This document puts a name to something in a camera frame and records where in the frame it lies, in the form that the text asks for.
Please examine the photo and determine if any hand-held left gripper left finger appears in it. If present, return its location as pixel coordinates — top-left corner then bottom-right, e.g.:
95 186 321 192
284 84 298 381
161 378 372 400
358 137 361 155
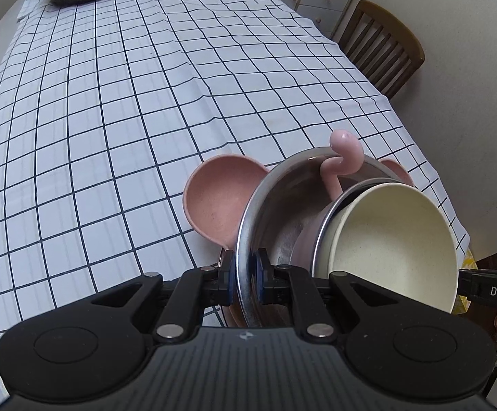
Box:
76 249 236 344

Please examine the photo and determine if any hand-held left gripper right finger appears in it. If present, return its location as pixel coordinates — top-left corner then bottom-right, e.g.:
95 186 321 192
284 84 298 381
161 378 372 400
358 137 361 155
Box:
254 249 404 344

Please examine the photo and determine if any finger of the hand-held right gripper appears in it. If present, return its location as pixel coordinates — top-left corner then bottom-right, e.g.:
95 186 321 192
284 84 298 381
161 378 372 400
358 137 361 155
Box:
457 268 478 306

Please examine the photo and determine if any large stainless steel bowl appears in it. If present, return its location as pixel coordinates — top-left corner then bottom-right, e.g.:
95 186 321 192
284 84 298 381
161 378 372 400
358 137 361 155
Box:
235 146 408 328

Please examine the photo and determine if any cream round bowl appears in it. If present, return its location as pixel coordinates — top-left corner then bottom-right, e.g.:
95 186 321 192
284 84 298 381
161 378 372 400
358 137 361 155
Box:
316 182 460 314

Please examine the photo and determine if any pink ladle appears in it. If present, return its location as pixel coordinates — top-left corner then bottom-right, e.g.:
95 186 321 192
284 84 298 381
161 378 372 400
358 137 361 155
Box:
293 129 387 280

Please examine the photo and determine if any yellow patterned tissue box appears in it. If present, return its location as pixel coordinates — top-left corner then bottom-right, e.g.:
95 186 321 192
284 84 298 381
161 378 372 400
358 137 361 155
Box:
453 243 474 314

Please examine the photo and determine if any checkered tablecloth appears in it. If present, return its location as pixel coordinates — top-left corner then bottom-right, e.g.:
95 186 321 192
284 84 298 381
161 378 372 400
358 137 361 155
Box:
0 0 472 340

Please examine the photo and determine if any brown wooden slatted chair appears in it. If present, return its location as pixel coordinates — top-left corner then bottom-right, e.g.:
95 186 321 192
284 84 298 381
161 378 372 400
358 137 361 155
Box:
338 0 426 102

